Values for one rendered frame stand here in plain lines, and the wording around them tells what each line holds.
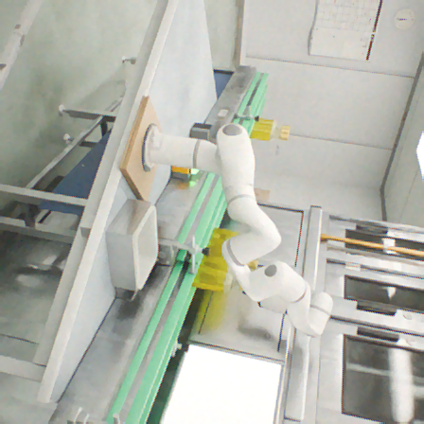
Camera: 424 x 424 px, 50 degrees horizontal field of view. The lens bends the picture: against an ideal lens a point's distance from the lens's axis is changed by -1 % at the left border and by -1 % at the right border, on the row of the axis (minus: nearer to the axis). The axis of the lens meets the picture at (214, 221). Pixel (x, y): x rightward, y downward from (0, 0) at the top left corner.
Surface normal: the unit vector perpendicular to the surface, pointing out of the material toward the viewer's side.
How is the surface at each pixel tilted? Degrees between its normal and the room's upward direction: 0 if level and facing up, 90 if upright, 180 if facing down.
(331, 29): 90
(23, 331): 90
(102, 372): 90
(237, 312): 90
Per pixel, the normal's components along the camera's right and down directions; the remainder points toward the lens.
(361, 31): -0.23, 0.59
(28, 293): 0.04, -0.79
